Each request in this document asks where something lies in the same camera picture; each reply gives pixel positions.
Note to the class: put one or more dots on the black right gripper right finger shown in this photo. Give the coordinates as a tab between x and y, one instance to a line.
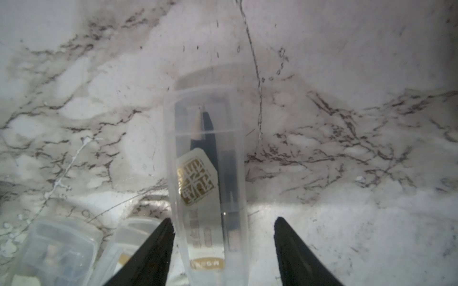
298	265

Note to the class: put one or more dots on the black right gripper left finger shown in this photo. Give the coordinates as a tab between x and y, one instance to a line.
149	266

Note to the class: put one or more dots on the clear compass case white label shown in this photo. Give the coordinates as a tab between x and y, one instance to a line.
126	240

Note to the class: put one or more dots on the small clear compass case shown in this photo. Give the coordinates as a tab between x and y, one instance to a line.
57	251

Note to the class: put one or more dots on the clear compass case barcode label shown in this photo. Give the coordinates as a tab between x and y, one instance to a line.
205	168

